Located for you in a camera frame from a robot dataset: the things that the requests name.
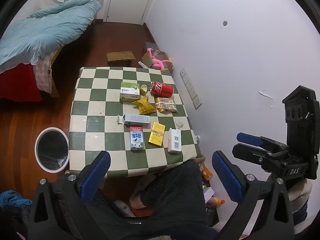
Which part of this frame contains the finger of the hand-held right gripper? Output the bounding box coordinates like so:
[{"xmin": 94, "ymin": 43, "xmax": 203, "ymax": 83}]
[
  {"xmin": 237, "ymin": 132, "xmax": 288, "ymax": 152},
  {"xmin": 232, "ymin": 143, "xmax": 288, "ymax": 168}
]

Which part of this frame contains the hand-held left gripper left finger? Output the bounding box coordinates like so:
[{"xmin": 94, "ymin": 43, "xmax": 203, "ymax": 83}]
[{"xmin": 26, "ymin": 151, "xmax": 112, "ymax": 240}]

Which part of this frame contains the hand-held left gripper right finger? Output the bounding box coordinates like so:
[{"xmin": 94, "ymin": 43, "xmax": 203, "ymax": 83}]
[{"xmin": 212, "ymin": 151, "xmax": 295, "ymax": 240}]

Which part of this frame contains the white round trash bin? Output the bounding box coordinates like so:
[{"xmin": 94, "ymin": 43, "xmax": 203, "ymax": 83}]
[{"xmin": 34, "ymin": 127, "xmax": 70, "ymax": 173}]

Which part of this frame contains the blue white milk carton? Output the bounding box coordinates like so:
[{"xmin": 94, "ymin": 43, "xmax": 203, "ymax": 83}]
[{"xmin": 129, "ymin": 126, "xmax": 145, "ymax": 151}]

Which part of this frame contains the white rectangular box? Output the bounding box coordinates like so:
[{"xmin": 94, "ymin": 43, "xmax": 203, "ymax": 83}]
[{"xmin": 167, "ymin": 128, "xmax": 182, "ymax": 154}]

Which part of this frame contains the long blue white carton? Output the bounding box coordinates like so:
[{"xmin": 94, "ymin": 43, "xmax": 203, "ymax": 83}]
[{"xmin": 117, "ymin": 113, "xmax": 150, "ymax": 127}]

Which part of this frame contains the yellow box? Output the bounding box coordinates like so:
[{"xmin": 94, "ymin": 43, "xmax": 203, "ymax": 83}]
[{"xmin": 148, "ymin": 122, "xmax": 166, "ymax": 147}]

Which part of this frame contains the yellow snack wrapper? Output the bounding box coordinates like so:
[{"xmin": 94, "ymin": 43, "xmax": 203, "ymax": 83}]
[{"xmin": 132, "ymin": 96, "xmax": 156, "ymax": 115}]

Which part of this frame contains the green white tissue box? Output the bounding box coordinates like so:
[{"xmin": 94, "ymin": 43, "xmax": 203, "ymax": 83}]
[{"xmin": 119, "ymin": 82, "xmax": 140, "ymax": 103}]

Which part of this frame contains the clear golden snack packet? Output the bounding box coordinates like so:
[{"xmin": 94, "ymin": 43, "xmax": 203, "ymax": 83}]
[{"xmin": 154, "ymin": 97, "xmax": 178, "ymax": 114}]

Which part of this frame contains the person's right forearm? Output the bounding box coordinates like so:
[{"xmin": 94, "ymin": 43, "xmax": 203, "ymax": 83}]
[{"xmin": 265, "ymin": 172, "xmax": 314, "ymax": 227}]

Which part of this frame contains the orange drink bottle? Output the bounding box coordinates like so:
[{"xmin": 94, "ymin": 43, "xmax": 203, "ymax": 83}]
[{"xmin": 199, "ymin": 162, "xmax": 213, "ymax": 180}]

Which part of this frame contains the pink bottle with orange cap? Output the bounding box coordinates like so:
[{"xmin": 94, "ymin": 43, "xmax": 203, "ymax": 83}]
[{"xmin": 209, "ymin": 196, "xmax": 225, "ymax": 207}]

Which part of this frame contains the green white checkered tablecloth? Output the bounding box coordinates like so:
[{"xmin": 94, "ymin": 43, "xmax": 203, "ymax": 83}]
[{"xmin": 67, "ymin": 66, "xmax": 204, "ymax": 179}]

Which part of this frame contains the blue cloth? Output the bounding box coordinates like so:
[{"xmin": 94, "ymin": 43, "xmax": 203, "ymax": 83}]
[{"xmin": 0, "ymin": 190, "xmax": 33, "ymax": 208}]

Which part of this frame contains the red soda can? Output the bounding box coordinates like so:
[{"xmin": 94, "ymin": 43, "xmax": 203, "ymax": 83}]
[{"xmin": 150, "ymin": 81, "xmax": 175, "ymax": 98}]

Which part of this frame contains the pink patterned bed sheet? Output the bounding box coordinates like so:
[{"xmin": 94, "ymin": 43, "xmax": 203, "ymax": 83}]
[{"xmin": 32, "ymin": 55, "xmax": 53, "ymax": 93}]

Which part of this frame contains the pink plush toy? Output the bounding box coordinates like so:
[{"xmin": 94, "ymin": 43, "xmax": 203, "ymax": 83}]
[{"xmin": 147, "ymin": 47, "xmax": 173, "ymax": 70}]

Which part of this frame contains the red blanket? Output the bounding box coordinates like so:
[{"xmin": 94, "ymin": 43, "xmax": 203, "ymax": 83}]
[{"xmin": 0, "ymin": 64, "xmax": 43, "ymax": 103}]

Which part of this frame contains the small wooden stool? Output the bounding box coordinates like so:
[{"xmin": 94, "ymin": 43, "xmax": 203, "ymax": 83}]
[{"xmin": 106, "ymin": 51, "xmax": 135, "ymax": 67}]

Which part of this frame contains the open cardboard box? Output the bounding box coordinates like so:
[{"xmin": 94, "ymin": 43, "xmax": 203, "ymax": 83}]
[{"xmin": 138, "ymin": 42, "xmax": 173, "ymax": 71}]

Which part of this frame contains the light blue duvet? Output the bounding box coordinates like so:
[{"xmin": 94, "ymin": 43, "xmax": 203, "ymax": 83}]
[{"xmin": 0, "ymin": 0, "xmax": 102, "ymax": 74}]

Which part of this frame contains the white door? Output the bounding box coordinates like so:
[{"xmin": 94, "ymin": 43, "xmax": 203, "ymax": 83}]
[{"xmin": 103, "ymin": 0, "xmax": 162, "ymax": 25}]

